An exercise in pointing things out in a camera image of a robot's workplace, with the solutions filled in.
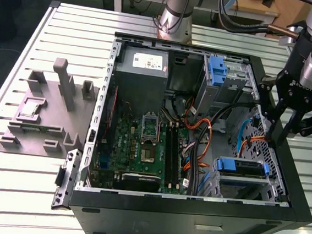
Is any orange wire bundle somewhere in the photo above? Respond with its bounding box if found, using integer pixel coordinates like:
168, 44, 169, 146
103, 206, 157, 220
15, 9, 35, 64
179, 94, 217, 174

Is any black cable bundle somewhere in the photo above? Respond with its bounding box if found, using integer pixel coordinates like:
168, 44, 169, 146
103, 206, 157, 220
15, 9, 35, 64
186, 97, 258, 201

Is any green motherboard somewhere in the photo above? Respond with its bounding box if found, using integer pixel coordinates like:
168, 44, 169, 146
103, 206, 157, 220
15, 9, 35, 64
88, 108, 198, 197

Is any grey parts rack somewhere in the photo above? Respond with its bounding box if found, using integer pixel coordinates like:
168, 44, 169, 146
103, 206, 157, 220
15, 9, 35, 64
0, 52, 103, 164

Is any orange disk power wire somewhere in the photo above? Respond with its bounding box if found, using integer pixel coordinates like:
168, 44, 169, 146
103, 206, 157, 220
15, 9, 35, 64
238, 132, 268, 159

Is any grey card retainer bracket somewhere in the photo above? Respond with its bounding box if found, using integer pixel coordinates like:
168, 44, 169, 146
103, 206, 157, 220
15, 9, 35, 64
50, 145, 84, 212

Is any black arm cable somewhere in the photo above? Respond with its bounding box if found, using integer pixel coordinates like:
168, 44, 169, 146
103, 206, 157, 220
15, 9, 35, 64
215, 0, 308, 41

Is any CPU socket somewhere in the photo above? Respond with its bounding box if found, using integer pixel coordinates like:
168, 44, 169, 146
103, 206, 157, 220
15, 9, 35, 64
139, 144, 159, 165

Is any hard disk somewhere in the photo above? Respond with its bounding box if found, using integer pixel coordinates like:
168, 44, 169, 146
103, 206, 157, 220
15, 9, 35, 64
196, 154, 271, 202

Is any blue VGA port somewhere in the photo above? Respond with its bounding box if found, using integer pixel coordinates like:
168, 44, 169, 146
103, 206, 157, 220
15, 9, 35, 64
97, 152, 111, 172

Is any silver CPU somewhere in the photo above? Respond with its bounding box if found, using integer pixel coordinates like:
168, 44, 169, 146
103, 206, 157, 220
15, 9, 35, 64
18, 98, 41, 120

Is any blue data wire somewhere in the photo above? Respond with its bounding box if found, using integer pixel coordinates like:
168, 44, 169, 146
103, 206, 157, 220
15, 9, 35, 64
235, 110, 261, 158

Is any black open PC case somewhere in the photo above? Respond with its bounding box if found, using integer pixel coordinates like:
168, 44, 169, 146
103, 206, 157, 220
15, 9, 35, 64
66, 28, 312, 234

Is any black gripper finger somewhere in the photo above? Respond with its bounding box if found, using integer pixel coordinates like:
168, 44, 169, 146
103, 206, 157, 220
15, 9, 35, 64
254, 73, 288, 144
277, 102, 312, 150

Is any grey power supply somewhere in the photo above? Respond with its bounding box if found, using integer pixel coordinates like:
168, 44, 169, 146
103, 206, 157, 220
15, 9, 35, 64
108, 45, 171, 118

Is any metal optical drive cage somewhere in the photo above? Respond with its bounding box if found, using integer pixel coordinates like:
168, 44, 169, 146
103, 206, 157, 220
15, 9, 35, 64
194, 53, 263, 124

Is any metal socket cover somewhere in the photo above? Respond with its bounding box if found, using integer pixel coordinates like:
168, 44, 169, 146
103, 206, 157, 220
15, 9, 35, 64
139, 112, 164, 147

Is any black RAM slot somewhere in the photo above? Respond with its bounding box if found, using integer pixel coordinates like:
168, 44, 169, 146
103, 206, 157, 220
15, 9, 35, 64
167, 121, 187, 191
160, 120, 179, 190

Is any blue drive latch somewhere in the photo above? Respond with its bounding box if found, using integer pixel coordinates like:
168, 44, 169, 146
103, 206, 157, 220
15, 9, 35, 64
206, 55, 229, 88

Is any green RAM stick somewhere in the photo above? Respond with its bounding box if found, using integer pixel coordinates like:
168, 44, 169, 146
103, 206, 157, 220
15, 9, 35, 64
19, 123, 50, 135

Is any black graphics card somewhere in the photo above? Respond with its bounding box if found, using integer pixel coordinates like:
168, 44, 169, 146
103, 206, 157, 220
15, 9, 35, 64
112, 170, 162, 194

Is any metal disk bay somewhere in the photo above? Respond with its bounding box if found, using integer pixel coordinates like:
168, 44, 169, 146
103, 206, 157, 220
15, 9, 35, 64
209, 155, 284, 204

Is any brown wooden cabinet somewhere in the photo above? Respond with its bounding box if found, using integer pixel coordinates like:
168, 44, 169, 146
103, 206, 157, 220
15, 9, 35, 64
268, 0, 312, 44

